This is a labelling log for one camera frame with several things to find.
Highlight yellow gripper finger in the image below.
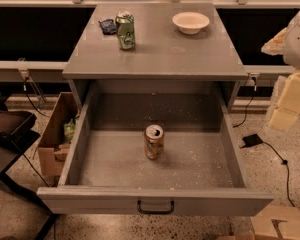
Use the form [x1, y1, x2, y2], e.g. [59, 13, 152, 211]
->
[268, 71, 300, 131]
[261, 28, 286, 56]

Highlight orange soda can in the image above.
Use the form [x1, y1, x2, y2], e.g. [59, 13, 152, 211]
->
[143, 124, 164, 160]

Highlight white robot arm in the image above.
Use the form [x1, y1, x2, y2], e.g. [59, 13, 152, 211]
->
[261, 11, 300, 132]

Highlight grey cabinet counter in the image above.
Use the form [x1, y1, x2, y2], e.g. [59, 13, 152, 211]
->
[63, 1, 247, 106]

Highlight green soda can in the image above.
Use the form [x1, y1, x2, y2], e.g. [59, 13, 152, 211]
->
[115, 11, 135, 50]

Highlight open grey top drawer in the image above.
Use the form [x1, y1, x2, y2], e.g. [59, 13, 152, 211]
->
[37, 80, 273, 216]

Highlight black power adapter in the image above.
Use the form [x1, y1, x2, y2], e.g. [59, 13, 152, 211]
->
[243, 134, 263, 148]

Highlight white ceramic bowl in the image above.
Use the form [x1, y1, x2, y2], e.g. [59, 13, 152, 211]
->
[172, 12, 210, 35]

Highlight cardboard box bottom right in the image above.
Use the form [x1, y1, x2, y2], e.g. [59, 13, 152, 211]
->
[216, 205, 300, 240]

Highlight blue snack bag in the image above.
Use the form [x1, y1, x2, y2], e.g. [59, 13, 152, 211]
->
[99, 19, 116, 35]

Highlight green bag in box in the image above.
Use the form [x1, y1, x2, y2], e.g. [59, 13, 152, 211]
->
[63, 118, 76, 143]

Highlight brown cardboard box left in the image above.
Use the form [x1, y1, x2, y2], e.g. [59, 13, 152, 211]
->
[38, 92, 78, 176]

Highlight black side table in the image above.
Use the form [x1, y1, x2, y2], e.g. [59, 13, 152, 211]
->
[0, 89, 58, 240]

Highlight black cable right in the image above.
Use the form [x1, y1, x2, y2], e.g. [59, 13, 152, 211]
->
[232, 77, 258, 129]

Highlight black adapter cable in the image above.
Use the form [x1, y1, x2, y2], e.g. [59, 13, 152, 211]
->
[261, 141, 296, 208]

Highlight black drawer handle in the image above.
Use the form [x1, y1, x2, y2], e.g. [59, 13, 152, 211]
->
[137, 200, 175, 215]

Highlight black cable left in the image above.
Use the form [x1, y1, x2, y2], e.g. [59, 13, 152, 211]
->
[22, 77, 51, 119]

